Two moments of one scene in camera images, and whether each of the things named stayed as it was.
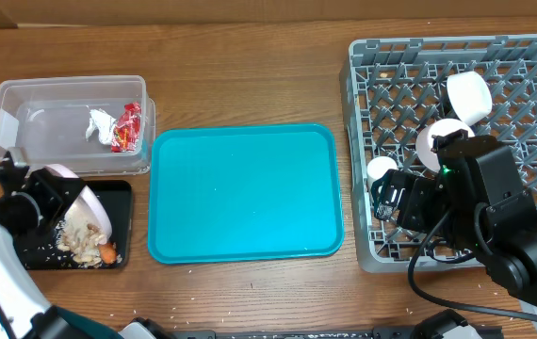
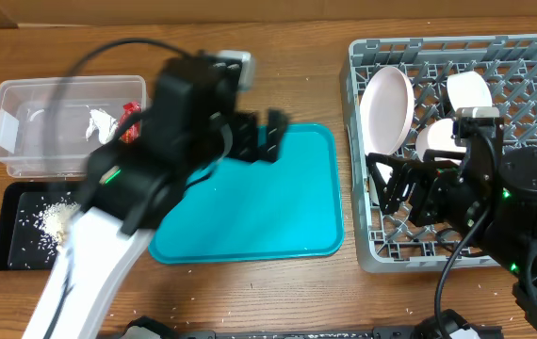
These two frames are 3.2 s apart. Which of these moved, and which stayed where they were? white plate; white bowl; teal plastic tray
Moved: white plate
Stayed: teal plastic tray; white bowl
